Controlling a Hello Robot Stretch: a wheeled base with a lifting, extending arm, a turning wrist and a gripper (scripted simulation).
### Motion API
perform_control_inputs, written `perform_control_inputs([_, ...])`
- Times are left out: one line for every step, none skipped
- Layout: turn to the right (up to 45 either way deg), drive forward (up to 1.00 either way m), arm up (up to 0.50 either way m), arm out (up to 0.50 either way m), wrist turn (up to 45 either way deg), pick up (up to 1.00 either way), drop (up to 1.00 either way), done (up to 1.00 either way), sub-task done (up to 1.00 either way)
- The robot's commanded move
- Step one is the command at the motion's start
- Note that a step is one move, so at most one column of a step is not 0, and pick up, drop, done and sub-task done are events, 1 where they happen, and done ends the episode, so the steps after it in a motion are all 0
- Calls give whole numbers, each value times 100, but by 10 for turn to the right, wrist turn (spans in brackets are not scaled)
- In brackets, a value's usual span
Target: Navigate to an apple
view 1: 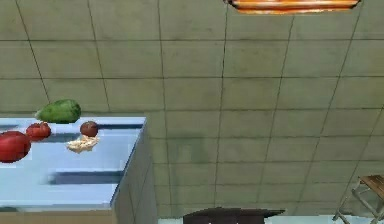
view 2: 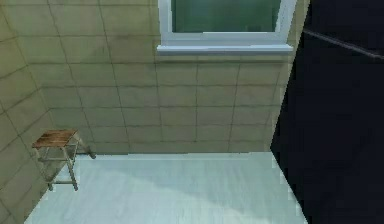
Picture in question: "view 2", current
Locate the white framed window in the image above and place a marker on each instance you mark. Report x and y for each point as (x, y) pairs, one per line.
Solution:
(225, 44)

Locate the brown wooden stool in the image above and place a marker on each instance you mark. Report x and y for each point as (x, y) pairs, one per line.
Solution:
(55, 138)

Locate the black fridge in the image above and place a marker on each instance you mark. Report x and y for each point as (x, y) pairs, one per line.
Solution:
(336, 133)

